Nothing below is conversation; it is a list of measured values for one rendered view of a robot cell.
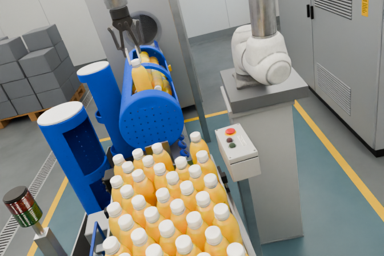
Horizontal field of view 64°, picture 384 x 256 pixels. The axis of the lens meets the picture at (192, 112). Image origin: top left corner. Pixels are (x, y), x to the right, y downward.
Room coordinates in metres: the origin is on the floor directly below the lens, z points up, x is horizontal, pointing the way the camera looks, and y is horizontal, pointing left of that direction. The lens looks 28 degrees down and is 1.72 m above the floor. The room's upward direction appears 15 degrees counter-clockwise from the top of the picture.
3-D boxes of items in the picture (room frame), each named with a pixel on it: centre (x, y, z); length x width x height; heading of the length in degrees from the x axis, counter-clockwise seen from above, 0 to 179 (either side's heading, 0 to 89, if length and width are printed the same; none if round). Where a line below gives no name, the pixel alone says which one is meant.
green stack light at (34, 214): (0.69, 0.52, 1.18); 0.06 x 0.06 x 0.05
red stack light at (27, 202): (0.69, 0.52, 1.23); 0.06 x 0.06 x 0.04
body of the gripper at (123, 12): (1.30, 0.18, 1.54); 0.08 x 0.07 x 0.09; 93
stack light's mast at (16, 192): (0.69, 0.52, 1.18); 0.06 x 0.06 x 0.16
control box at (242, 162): (0.90, -0.12, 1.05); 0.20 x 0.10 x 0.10; 3
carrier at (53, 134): (1.76, 0.79, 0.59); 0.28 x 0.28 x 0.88
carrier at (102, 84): (2.58, 0.72, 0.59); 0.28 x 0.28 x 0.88
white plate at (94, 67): (2.58, 0.72, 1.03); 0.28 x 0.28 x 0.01
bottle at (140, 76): (1.30, 0.18, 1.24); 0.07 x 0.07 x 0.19
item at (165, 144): (1.09, 0.18, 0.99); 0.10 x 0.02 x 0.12; 93
